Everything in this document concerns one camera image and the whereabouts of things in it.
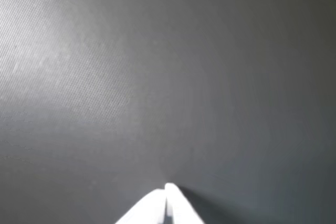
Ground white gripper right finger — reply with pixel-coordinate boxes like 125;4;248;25
164;183;205;224

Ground dark grey table mat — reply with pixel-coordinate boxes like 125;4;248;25
0;0;336;224

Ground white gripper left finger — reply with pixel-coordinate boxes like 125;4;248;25
114;188;166;224

